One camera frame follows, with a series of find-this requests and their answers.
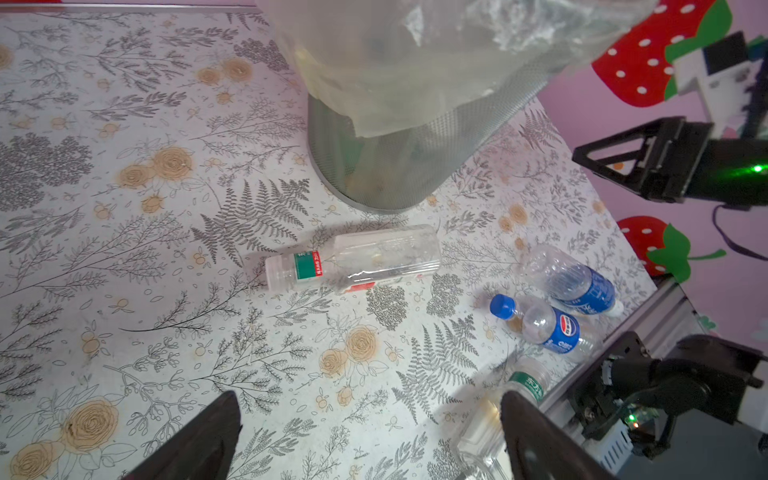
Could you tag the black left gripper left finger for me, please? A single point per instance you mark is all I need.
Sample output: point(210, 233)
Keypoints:
point(202, 449)

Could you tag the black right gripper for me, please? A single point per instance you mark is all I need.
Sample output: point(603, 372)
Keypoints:
point(673, 159)

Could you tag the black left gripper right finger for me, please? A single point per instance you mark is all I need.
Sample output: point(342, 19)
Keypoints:
point(538, 449)

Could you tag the square bottle green cap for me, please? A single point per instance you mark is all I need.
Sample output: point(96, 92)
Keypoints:
point(481, 448)

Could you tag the Pepsi label clear bottle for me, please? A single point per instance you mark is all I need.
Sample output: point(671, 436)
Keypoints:
point(551, 328)

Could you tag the clear bottle blue label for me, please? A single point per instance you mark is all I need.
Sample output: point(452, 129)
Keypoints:
point(570, 283)

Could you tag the clear bottle red green label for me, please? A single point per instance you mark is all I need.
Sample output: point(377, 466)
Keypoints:
point(359, 261)

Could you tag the grey mesh waste bin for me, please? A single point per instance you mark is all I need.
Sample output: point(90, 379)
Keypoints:
point(392, 173)

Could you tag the clear plastic bin liner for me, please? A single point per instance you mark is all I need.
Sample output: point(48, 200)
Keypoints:
point(395, 65)

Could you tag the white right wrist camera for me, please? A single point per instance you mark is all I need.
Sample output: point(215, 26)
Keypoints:
point(721, 74)

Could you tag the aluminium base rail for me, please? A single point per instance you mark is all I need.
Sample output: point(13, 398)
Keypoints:
point(653, 329)

